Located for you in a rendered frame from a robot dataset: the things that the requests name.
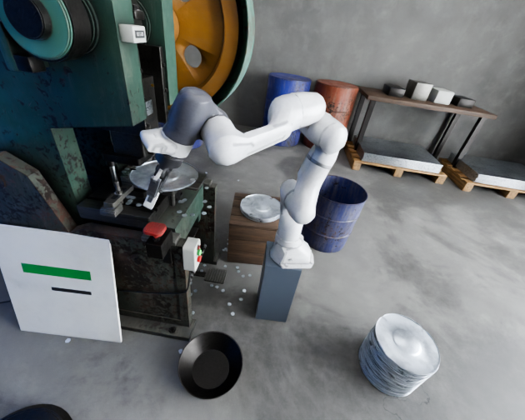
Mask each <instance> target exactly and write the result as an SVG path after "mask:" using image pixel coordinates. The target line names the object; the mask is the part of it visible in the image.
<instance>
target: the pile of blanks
mask: <svg viewBox="0 0 525 420"><path fill-rule="evenodd" d="M375 327H376V323H375V325H374V327H373V328H372V329H371V331H370V332H369V334H368V335H367V336H366V338H365V339H364V341H363V343H362V345H361V346H360V348H359V351H358V359H359V360H360V361H361V362H360V361H359V363H360V366H361V369H362V371H363V373H364V374H365V376H366V377H367V379H368V380H369V382H370V383H371V384H372V385H373V386H374V387H375V388H377V389H378V390H380V391H381V392H383V393H386V394H387V395H389V396H395V397H398V398H400V397H405V396H407V395H408V394H410V393H411V392H412V391H413V390H415V389H416V388H417V387H418V386H419V385H420V384H422V383H423V382H425V381H426V380H427V379H428V378H429V377H431V376H432V375H433V374H434V373H435V372H436V371H437V370H438V369H437V370H436V371H435V370H434V369H433V371H434V372H433V373H432V374H429V375H417V374H413V373H410V372H407V371H405V370H404V369H402V368H400V367H399V366H398V365H396V364H395V363H394V362H393V361H392V360H391V359H390V358H389V357H388V355H386V354H385V353H384V351H383V350H382V349H381V347H380V345H379V343H378V340H377V337H376V333H375Z"/></svg>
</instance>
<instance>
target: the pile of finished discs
mask: <svg viewBox="0 0 525 420"><path fill-rule="evenodd" d="M240 210H241V212H242V214H243V215H244V216H245V217H246V218H248V219H250V220H253V221H255V222H260V221H261V222H262V223H269V222H273V221H275V220H277V219H279V218H280V202H279V201H278V200H277V199H276V198H271V197H270V196H268V195H263V194H253V195H249V196H246V197H245V198H244V199H243V200H242V201H241V205H240Z"/></svg>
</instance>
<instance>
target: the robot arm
mask: <svg viewBox="0 0 525 420"><path fill-rule="evenodd" d="M325 110H326V103H325V101H324V99H323V97H322V96H321V95H320V94H319V93H317V92H291V93H290V94H284V95H281V96H279V97H275V98H274V99H273V100H272V103H271V105H270V107H269V109H268V115H267V122H268V125H267V126H264V127H260V128H258V129H255V130H252V131H250V132H245V133H242V132H239V131H238V130H237V129H236V128H235V127H234V126H233V124H232V122H231V120H229V118H228V116H227V114H226V113H225V112H224V111H223V110H222V109H221V108H219V107H218V106H217V105H216V104H215V103H214V102H213V100H212V98H211V96H210V95H209V94H208V93H207V92H206V91H204V90H202V89H200V88H197V87H184V88H183V89H181V90H180V91H179V93H178V95H177V96H176V98H175V100H174V102H173V104H172V106H171V109H170V111H169V113H168V115H167V122H166V123H165V125H164V126H163V127H160V128H155V129H148V130H142V131H141V132H140V138H141V140H142V143H143V144H144V146H145V148H146V149H147V150H148V151H149V152H151V153H155V158H156V160H157V161H158V163H159V164H158V165H157V166H156V168H155V170H156V171H155V173H154V175H153V176H151V178H150V183H149V187H148V190H147V191H146V192H147V197H146V199H145V202H144V204H143V206H144V207H146V208H149V209H151V210H152V209H153V207H154V204H155V202H156V201H157V199H158V195H159V193H162V192H163V191H162V190H161V189H162V188H163V186H164V184H165V182H166V181H167V179H168V176H169V174H170V172H171V171H172V170H173V169H174V168H179V167H180V166H181V164H182V162H183V159H184V158H186V157H187V156H188V154H189V153H190V151H191V149H192V148H193V144H194V143H195V142H196V140H203V141H204V144H205V146H206V148H207V153H208V156H209V157H210V158H211V159H212V160H213V161H214V162H215V163H216V164H219V165H225V166H228V165H232V164H234V163H237V162H238V161H240V160H242V159H244V158H245V157H247V156H249V155H252V154H254V153H256V152H259V151H261V150H263V149H265V148H268V147H271V146H272V145H274V144H276V143H280V142H281V141H284V140H286V139H287V138H288V137H289V136H290V134H291V132H292V131H294V130H297V129H298V130H299V131H300V133H303V135H304V136H305V137H306V138H307V139H308V140H309V141H310V142H312V143H313V144H314V145H313V146H312V148H311V149H310V151H309V153H308V154H307V156H306V157H305V159H304V161H303V163H302V166H301V167H300V169H299V171H298V173H297V181H296V180H294V179H288V180H287V181H285V182H283V184H282V185H281V187H280V219H279V224H278V229H277V232H276V235H275V242H274V244H273V246H272V248H271V250H270V257H271V258H272V260H273V261H274V262H275V263H277V264H278V265H279V266H280V267H281V268H311V267H312V266H313V253H312V250H310V247H309V246H308V243H307V242H305V241H304V240H303V235H302V234H301V231H302V228H303V224H308V223H310V222H311V221H312V220H313V219H314V218H315V212H316V203H317V200H318V194H319V190H320V188H321V186H322V184H323V181H324V179H325V178H326V176H327V175H328V172H329V171H330V169H331V168H332V166H333V164H334V163H335V161H336V159H337V156H338V152H339V150H340V149H341V148H343V147H344V145H345V143H346V141H347V138H348V131H347V129H346V128H345V127H344V126H343V125H342V124H341V123H340V122H339V121H338V120H337V119H335V118H334V117H332V116H331V114H329V113H327V112H325Z"/></svg>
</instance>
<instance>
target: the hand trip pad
mask: <svg viewBox="0 0 525 420"><path fill-rule="evenodd" d="M166 230H167V225H166V224H163V223H159V222H149V223H148V224H147V225H146V226H145V228H144V229H143V230H142V231H143V233H144V234H145V235H149V236H154V238H158V237H161V236H162V235H163V234H164V233H165V231H166Z"/></svg>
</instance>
